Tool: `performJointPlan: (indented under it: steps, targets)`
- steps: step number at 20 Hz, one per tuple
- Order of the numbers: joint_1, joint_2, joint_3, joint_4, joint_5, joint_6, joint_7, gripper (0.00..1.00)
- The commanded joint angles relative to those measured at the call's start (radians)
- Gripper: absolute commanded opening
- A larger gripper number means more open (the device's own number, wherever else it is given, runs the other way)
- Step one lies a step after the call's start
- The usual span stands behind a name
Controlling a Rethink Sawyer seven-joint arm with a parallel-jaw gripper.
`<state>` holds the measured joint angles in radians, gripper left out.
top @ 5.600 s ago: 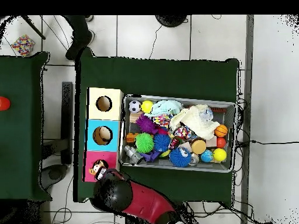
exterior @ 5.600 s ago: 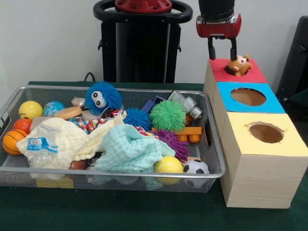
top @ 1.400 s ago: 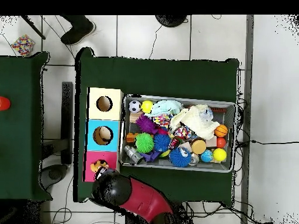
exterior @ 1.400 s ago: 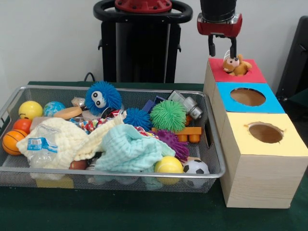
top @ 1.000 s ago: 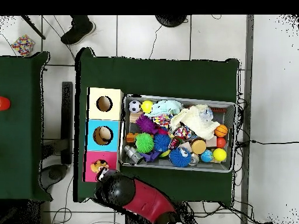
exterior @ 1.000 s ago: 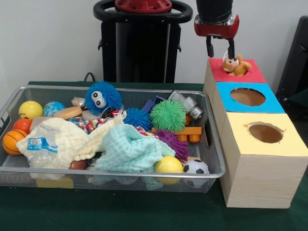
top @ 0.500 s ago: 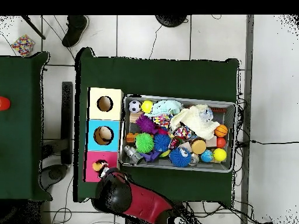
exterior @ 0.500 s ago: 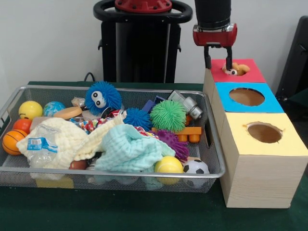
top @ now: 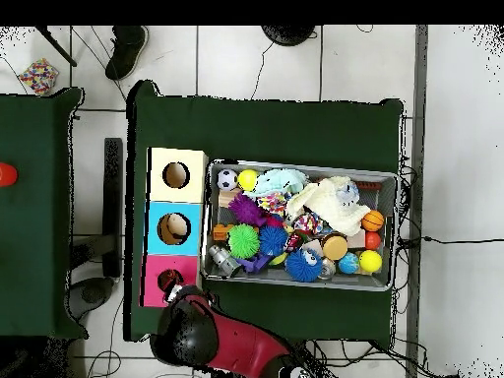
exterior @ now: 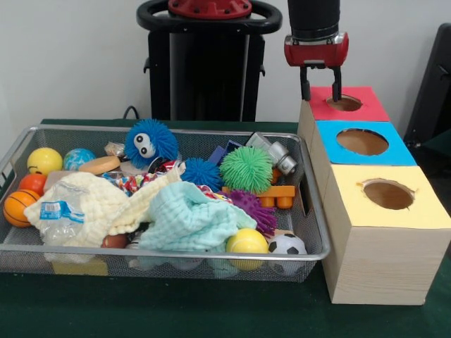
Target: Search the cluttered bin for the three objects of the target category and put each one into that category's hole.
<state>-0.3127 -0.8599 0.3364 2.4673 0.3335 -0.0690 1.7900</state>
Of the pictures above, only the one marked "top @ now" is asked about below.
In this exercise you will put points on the brown monkey plush toy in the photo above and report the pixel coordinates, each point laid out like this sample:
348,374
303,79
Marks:
169,277

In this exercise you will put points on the blue spiky rubber ball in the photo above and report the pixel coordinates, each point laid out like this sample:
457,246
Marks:
303,264

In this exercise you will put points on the mint green muslin cloth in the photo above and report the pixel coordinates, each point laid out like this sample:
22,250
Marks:
275,179

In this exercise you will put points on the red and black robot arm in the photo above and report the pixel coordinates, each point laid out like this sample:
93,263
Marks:
236,342

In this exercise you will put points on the wooden box with three holes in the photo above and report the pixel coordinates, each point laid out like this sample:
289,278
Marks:
177,244

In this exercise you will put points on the silver mesh bin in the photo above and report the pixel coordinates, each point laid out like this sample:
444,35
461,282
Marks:
283,285

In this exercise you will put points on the dark grey round base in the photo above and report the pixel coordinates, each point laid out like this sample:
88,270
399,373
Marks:
92,293

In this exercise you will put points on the green spiky rubber ball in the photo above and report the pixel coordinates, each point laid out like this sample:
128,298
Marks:
244,241

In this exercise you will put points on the black upright panel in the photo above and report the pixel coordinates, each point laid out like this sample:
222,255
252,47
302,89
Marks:
112,204

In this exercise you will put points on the purple spiky rubber ball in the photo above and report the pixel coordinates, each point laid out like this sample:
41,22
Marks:
246,208

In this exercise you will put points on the small soccer ball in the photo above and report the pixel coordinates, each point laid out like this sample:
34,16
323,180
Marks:
227,180

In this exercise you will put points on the yellow tennis ball toy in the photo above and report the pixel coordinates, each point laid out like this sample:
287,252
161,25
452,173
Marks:
248,180

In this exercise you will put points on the dark green table cloth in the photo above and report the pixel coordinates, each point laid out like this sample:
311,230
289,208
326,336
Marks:
35,216
256,130

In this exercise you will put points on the yellow smiley ball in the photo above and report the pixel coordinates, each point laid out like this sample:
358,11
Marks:
370,261

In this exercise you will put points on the crushed clear plastic bottle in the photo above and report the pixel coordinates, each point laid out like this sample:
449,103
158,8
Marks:
348,192

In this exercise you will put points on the red-orange round object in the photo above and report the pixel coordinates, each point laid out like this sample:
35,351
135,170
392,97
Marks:
7,175

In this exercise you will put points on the person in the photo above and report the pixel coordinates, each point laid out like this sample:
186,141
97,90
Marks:
126,51

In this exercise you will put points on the multicoloured patterned bag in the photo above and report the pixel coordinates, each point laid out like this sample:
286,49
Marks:
38,76

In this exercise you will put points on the thin black rod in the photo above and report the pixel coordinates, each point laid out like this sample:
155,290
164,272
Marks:
57,47

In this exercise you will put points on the black round stand base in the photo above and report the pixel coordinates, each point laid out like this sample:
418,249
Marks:
288,34

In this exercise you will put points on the grey metal pole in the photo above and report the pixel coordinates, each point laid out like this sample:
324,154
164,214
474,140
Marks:
420,78

